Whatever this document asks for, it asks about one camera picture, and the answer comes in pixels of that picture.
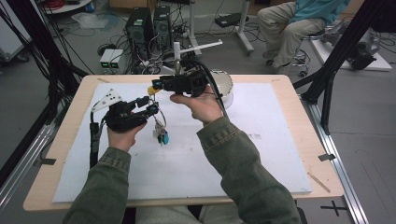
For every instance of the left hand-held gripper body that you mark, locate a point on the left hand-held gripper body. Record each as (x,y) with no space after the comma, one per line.
(123,118)

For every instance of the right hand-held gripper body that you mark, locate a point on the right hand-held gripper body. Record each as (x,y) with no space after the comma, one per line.
(186,84)

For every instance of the white key stand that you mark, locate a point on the white key stand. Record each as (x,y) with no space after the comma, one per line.
(176,49)

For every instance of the white ceramic bowl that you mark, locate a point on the white ceramic bowl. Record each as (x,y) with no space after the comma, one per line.
(223,82)

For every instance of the person's left hand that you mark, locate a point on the person's left hand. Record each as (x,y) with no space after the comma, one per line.
(123,140)

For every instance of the person's right hand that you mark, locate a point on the person's right hand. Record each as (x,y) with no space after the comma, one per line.
(204,107)

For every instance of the white power supply unit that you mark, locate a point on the white power supply unit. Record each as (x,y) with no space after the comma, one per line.
(116,60)
(106,59)

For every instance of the black computer tower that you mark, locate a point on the black computer tower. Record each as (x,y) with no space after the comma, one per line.
(162,26)
(138,28)

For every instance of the white desk leg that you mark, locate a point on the white desk leg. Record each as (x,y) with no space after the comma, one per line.
(192,28)
(243,25)

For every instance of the flat black box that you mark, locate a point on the flat black box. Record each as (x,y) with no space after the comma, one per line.
(230,19)

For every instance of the black tape strip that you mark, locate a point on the black tape strip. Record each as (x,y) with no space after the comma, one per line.
(48,161)
(326,157)

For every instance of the clear plastic sheet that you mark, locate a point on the clear plastic sheet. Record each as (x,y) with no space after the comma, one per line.
(90,21)

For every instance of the white foam mat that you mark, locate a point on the white foam mat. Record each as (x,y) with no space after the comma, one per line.
(264,140)

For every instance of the person's legs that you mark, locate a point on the person's legs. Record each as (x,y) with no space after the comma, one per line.
(168,216)

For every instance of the round white table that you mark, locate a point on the round white table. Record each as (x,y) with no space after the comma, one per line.
(70,6)

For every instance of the wheeled stool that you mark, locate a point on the wheeled stool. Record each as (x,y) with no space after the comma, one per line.
(313,34)

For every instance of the white panel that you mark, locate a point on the white panel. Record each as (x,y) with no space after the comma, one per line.
(11,34)

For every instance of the thin wooden stick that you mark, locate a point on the thin wooden stick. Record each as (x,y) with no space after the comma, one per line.
(319,182)

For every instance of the black equipment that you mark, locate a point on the black equipment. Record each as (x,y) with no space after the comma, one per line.
(362,56)

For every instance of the white floor platform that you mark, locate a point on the white floor platform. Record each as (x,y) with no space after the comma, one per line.
(381,63)

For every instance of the aluminium rail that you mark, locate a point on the aluminium rail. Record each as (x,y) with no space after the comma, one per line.
(339,174)
(18,175)

